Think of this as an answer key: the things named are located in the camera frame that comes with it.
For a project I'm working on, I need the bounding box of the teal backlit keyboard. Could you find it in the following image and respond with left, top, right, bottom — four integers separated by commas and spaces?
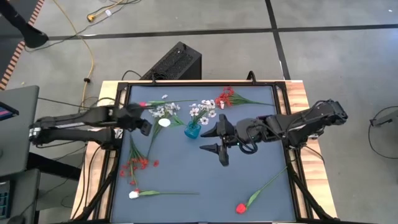
0, 183, 11, 220

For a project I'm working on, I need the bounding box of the white artificial tulip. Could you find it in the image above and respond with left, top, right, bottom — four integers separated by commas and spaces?
129, 189, 200, 200
157, 114, 187, 128

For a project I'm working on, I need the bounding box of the orange striped floor strip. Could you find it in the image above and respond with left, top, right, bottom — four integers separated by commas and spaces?
0, 0, 45, 91

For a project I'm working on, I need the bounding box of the yellow plug cable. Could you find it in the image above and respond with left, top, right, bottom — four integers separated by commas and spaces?
86, 0, 141, 23

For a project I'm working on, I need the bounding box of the grey desk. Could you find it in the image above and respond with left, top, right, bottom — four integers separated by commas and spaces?
0, 85, 40, 178

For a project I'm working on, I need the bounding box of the grey floor stand foot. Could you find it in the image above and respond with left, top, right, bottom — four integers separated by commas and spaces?
371, 110, 398, 128

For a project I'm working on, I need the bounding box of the black metal table frame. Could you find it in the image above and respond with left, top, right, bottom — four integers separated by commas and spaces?
71, 80, 338, 224

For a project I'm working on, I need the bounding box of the red artificial tulip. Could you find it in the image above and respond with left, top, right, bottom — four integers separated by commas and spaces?
138, 98, 200, 108
235, 166, 289, 215

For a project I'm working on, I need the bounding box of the black stand leg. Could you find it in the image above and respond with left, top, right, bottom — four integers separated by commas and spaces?
0, 0, 50, 49

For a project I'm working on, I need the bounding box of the blue glass vase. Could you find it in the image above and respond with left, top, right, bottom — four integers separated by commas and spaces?
183, 121, 202, 140

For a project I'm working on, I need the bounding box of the black floor cable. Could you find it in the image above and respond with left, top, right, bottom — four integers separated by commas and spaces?
368, 105, 398, 160

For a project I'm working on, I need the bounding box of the black computer tower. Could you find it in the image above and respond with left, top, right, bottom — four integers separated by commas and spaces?
139, 41, 203, 81

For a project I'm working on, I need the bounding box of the long yellow cable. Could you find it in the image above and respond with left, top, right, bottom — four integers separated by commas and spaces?
51, 0, 95, 113

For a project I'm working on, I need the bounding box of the red poppy bunch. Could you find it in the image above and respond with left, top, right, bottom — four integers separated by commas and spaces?
119, 135, 160, 187
215, 86, 274, 110

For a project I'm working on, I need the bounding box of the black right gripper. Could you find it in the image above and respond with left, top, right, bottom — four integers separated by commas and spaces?
199, 113, 239, 167

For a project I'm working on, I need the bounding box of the laptop screen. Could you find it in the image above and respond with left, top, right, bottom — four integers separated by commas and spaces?
0, 101, 20, 122

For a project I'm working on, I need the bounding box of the blue-grey table mat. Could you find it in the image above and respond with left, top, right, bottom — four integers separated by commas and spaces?
111, 85, 297, 223

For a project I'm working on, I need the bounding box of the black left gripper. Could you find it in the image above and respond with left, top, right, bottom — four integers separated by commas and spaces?
123, 102, 154, 137

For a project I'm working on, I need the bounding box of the black cable loop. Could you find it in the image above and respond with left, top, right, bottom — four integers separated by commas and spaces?
121, 70, 143, 81

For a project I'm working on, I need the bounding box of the white blossom spray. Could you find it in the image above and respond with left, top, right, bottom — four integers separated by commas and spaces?
188, 99, 218, 131
145, 102, 182, 160

